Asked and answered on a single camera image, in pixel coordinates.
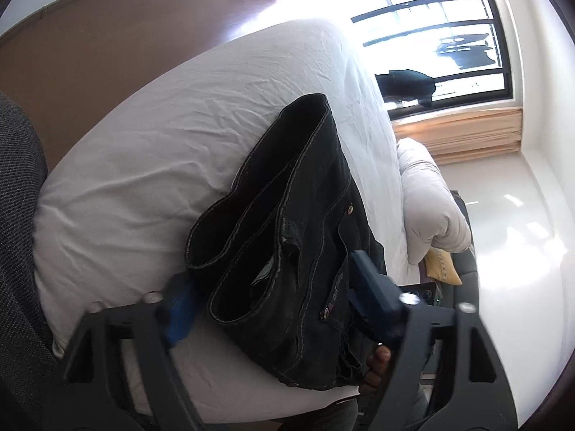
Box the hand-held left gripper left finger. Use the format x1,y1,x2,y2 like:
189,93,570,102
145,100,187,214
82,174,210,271
63,272,212,431

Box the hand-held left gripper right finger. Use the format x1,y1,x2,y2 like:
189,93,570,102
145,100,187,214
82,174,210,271
348,251,517,431

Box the black denim pants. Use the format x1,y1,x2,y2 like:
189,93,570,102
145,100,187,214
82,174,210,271
185,93,396,391

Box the person's right hand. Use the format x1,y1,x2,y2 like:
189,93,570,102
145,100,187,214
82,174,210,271
358,345,392,396

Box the yellow patterned pillow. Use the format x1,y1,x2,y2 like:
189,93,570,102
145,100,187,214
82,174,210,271
422,247,463,286

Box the grey upholstered headboard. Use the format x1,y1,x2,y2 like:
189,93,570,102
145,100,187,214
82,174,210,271
451,191,480,315

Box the rolled white duvet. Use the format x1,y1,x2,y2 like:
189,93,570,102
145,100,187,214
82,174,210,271
396,138,470,265

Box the person's grey clothing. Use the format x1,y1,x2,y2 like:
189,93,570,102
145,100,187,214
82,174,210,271
270,386,432,431

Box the grey fabric chair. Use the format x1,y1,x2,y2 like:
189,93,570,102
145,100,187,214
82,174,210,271
0,92,59,431

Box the bed with white sheet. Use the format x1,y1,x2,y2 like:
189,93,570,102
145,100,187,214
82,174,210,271
33,18,411,418

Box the dark hanging garment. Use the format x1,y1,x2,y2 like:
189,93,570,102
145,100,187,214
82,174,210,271
375,69,437,108

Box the hanging dark laundry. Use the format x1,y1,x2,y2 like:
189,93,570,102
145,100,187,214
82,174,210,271
438,31,495,70

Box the black balcony door frame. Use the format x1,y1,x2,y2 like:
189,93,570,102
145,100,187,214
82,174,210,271
350,0,515,108

